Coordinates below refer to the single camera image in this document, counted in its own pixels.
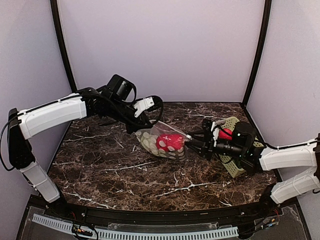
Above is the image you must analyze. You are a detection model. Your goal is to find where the white fake cauliflower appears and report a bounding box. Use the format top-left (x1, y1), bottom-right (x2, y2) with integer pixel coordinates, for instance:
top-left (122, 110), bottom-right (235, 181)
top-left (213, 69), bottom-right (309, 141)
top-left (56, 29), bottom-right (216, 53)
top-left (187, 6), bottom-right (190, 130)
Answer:
top-left (140, 132), bottom-right (160, 156)

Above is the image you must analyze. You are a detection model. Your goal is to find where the red fake apple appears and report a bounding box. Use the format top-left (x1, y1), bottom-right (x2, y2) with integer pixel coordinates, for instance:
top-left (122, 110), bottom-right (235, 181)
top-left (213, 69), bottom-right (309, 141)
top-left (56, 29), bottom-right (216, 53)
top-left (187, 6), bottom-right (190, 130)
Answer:
top-left (167, 134), bottom-right (185, 151)

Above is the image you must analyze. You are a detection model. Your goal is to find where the black right corner frame post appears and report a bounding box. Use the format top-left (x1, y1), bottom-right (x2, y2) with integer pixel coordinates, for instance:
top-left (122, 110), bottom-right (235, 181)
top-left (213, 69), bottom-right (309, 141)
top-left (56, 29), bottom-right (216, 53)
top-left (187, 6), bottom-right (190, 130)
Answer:
top-left (241, 0), bottom-right (272, 109)

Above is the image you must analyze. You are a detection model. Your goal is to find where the red fake fruit in basket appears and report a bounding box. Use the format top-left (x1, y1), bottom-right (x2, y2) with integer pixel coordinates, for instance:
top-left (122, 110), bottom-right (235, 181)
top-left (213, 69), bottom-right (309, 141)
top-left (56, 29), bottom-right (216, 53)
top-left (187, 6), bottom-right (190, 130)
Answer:
top-left (218, 128), bottom-right (233, 141)

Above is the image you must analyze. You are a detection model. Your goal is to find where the red fake round fruit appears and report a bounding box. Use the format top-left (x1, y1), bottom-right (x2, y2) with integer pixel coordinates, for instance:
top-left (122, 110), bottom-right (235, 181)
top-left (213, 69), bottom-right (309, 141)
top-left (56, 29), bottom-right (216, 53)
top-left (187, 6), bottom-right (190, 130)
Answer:
top-left (156, 134), bottom-right (171, 152)

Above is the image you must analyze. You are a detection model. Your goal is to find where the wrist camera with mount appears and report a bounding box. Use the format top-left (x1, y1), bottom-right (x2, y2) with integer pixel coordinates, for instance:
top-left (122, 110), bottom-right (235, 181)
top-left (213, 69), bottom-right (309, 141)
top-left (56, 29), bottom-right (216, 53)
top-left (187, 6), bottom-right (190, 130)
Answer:
top-left (133, 95), bottom-right (163, 118)
top-left (201, 118), bottom-right (220, 148)

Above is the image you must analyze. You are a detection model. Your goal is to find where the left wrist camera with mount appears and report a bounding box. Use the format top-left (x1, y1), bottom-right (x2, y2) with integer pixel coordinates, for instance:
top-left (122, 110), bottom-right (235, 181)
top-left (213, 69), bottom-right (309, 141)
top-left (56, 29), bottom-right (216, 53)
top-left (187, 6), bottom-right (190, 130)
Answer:
top-left (133, 95), bottom-right (163, 118)

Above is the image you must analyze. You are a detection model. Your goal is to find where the clear zip top bag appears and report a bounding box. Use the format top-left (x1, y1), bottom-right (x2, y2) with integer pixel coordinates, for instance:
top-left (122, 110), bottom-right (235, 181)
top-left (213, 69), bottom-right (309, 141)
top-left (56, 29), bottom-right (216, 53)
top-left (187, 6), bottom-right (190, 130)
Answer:
top-left (134, 121), bottom-right (192, 161)

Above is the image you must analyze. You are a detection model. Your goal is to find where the white slotted cable duct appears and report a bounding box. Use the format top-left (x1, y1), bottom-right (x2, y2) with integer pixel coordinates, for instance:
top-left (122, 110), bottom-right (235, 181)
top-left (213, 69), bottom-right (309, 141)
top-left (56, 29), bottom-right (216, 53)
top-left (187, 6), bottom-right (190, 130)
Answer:
top-left (32, 213), bottom-right (239, 240)

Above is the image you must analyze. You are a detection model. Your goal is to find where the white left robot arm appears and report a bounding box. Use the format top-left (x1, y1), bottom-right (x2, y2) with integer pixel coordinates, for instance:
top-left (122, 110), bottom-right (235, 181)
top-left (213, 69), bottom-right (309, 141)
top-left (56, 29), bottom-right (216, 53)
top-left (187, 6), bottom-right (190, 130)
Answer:
top-left (2, 74), bottom-right (164, 218)

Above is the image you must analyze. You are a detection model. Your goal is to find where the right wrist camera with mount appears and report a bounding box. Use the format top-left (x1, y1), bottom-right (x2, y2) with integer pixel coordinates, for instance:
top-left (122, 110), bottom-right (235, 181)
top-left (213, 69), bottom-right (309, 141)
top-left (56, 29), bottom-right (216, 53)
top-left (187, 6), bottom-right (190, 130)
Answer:
top-left (201, 118), bottom-right (220, 148)

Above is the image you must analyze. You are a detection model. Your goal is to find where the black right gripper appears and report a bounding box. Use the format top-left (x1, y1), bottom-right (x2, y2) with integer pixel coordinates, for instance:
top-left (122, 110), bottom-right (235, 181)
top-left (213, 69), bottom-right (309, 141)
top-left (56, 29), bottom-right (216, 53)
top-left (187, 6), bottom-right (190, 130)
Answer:
top-left (184, 129), bottom-right (246, 161)

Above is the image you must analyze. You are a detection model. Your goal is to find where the pale green plastic basket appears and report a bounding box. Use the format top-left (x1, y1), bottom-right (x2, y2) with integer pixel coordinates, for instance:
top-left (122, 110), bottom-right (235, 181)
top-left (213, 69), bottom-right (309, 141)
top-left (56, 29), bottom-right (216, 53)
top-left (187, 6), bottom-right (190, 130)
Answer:
top-left (216, 116), bottom-right (265, 178)

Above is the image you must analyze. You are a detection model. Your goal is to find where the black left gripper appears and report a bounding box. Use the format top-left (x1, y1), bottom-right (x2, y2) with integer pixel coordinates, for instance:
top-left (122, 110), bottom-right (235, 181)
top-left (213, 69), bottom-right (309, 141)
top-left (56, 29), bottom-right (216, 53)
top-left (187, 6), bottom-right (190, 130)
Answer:
top-left (107, 97), bottom-right (154, 134)

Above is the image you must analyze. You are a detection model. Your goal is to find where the black corner frame post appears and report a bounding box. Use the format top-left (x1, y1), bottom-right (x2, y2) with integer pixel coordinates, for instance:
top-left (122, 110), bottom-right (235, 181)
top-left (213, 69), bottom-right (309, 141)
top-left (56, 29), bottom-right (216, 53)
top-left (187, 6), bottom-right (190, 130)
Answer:
top-left (241, 0), bottom-right (272, 109)
top-left (49, 0), bottom-right (78, 93)

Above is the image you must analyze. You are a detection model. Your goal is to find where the black front rail with electronics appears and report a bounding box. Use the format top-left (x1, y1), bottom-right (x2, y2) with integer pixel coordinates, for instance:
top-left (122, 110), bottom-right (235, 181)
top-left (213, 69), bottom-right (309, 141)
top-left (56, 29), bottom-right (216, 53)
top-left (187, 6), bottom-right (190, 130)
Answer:
top-left (16, 195), bottom-right (311, 240)

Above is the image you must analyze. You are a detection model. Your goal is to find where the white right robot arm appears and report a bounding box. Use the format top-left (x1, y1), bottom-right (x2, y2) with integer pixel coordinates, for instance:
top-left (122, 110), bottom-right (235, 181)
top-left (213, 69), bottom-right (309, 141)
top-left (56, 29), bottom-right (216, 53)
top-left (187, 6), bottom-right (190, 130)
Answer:
top-left (186, 119), bottom-right (320, 217)

